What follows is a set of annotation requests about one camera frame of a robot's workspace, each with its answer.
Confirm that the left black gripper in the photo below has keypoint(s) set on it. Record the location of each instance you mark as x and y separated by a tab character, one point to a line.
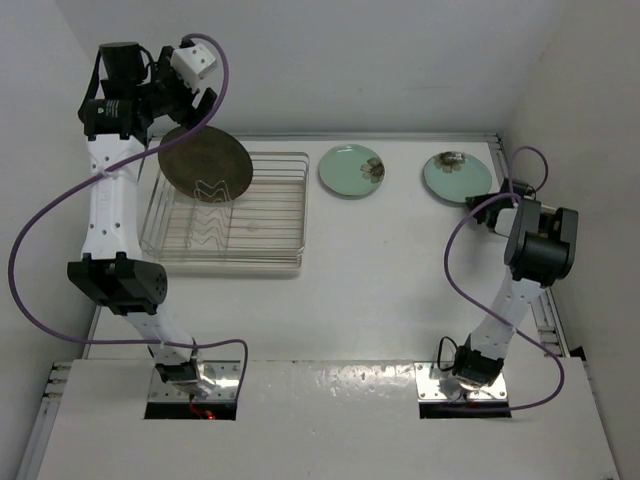
187	115

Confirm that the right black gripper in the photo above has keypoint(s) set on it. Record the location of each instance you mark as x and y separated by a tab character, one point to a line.
477	201

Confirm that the brown plate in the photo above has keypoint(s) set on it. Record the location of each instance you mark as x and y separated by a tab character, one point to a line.
212	166

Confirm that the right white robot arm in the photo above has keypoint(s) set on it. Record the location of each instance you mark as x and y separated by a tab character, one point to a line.
540	250

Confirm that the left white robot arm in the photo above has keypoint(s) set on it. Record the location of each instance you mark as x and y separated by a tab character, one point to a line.
127	91

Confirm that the green floral plate right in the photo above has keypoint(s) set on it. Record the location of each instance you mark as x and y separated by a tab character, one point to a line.
454	176

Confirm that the green floral plate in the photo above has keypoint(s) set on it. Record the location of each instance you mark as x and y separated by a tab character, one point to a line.
454	176
351	170

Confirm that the green floral plate left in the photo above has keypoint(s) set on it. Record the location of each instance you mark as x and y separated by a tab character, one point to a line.
351	170

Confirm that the white front cover board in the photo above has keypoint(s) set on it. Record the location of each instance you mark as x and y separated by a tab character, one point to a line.
316	420

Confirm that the aluminium frame rail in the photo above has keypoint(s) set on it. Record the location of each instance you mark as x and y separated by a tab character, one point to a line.
545	312

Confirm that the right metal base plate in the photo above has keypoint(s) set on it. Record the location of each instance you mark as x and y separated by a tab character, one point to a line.
436	387

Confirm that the metal base plate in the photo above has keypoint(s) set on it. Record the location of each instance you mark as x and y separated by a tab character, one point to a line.
436	387
220	382

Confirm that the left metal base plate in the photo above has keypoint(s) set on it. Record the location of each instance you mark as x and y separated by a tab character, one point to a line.
220	382

